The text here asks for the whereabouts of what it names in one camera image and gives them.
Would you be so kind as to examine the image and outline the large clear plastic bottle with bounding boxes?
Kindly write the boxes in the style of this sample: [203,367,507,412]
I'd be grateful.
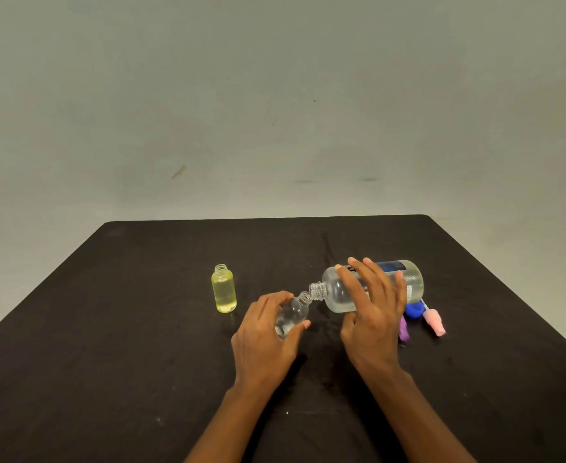
[309,259,425,314]

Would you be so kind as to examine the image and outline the small yellow liquid bottle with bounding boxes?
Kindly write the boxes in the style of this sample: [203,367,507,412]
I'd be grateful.
[211,264,238,314]

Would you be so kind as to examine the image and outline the person's right forearm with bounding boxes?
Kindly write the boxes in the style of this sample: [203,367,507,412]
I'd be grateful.
[357,368,478,463]

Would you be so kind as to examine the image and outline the person's left forearm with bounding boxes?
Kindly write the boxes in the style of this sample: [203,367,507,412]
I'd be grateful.
[184,381,283,463]

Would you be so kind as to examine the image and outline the person's left hand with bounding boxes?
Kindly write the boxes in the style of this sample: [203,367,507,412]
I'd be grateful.
[231,290,312,388]

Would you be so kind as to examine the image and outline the person's right hand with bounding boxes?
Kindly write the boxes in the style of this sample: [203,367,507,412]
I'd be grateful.
[334,257,408,374]

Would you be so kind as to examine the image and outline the small clear glass bottle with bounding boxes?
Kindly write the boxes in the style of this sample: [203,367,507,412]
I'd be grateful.
[274,291,313,339]

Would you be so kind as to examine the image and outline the pink spray pump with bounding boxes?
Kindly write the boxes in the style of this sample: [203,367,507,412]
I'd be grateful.
[420,298,447,338]

